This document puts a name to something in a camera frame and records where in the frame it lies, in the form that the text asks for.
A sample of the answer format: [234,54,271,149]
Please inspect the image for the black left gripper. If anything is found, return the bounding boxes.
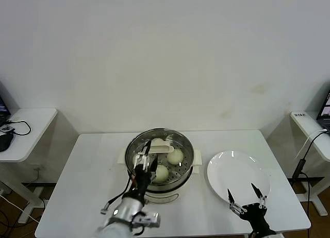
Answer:
[131,141,160,197]

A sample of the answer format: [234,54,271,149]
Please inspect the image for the white side table with label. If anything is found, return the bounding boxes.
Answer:
[290,110,330,218]

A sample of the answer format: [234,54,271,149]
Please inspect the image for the white round plate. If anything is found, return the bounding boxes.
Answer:
[206,150,271,208]

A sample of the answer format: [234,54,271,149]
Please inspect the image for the white side table with mouse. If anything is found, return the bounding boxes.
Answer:
[0,108,58,223]

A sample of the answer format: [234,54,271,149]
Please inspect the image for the black cable with adapter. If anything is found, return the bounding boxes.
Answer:
[291,131,330,223]

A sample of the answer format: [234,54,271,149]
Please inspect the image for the laptop with pink screen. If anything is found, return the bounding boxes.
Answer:
[316,87,330,135]

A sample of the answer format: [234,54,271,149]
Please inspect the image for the glass lid with cream handle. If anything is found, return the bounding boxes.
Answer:
[125,128,194,185]

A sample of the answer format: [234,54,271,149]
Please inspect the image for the stainless steel steamer basket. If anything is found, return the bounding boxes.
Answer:
[125,128,194,193]

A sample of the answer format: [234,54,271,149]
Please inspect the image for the steel steamer pot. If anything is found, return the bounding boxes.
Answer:
[117,148,202,205]

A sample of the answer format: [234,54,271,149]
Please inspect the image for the laptop with dark screen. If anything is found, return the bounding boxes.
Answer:
[0,81,11,127]

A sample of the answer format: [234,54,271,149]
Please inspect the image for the thin black looped cable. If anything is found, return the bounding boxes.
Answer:
[4,120,31,136]

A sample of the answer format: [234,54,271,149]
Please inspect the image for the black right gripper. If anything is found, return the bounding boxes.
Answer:
[227,183,276,235]

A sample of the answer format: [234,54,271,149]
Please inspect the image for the black computer mouse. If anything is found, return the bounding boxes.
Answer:
[0,132,14,152]

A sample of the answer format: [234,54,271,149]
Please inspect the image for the white floor cable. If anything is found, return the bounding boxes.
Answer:
[0,195,41,223]

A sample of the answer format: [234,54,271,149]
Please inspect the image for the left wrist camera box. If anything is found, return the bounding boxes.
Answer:
[133,211,162,228]

